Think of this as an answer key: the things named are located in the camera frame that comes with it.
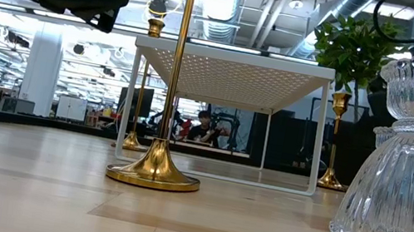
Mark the white perforated metal shelf rack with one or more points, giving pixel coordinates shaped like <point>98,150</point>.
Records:
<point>237,58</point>

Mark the tall gold brass candlestick holder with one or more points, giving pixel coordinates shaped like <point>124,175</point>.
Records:
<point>155,28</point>

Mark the white background cabinet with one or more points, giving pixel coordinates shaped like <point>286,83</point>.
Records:
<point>71,108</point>

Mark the black partition panel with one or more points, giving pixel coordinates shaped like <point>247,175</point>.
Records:
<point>282,145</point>

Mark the black ceiling camera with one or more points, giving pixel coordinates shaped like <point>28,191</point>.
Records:
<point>158,6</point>

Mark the black aluminium table frame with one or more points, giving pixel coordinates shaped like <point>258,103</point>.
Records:
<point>41,123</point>

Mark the grey background box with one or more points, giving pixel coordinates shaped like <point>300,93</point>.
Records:
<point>17,105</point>

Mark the green leafy potted plant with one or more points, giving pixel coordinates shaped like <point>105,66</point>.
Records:
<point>348,51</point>

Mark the black background monitor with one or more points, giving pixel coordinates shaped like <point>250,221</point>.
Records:
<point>148,102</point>

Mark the person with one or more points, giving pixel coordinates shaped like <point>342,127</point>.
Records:
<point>201,132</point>

